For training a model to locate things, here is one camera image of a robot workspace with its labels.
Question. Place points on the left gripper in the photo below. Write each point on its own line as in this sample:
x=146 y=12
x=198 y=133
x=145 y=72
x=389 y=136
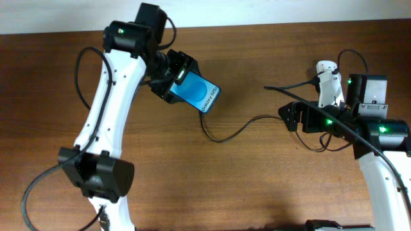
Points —
x=185 y=63

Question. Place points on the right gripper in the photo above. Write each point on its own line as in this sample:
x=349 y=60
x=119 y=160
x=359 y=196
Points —
x=311 y=125

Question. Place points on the blue Galaxy smartphone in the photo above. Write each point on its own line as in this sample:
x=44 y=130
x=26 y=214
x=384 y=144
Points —
x=196 y=91

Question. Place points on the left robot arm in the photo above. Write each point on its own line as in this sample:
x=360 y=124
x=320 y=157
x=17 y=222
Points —
x=133 y=55

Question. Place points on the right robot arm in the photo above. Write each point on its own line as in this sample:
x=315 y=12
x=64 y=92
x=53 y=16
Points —
x=380 y=145

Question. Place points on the white USB charger plug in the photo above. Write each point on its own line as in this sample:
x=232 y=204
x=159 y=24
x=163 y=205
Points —
x=326 y=67

